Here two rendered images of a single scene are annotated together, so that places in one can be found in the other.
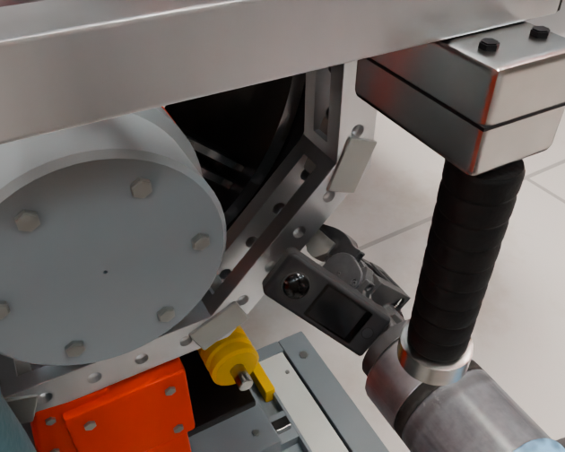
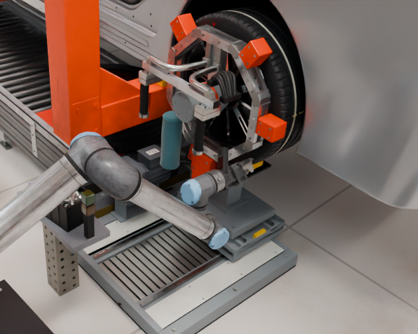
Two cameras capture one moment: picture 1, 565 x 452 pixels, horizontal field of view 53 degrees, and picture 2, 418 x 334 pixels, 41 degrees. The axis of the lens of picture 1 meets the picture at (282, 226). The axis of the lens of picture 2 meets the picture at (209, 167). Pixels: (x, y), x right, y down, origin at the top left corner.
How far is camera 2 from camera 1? 2.05 m
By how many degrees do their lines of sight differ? 56
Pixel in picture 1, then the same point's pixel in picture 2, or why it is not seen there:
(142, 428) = (200, 167)
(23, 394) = (191, 138)
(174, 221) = (188, 107)
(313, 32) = (190, 92)
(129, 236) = (185, 105)
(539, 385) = not seen: outside the picture
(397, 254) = (381, 299)
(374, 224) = (400, 288)
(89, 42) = (177, 82)
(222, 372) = not seen: hidden behind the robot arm
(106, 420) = (196, 157)
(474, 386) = (208, 177)
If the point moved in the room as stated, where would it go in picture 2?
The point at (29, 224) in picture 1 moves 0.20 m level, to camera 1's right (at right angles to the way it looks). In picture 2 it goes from (178, 95) to (190, 120)
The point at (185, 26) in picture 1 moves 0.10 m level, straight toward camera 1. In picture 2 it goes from (182, 85) to (157, 87)
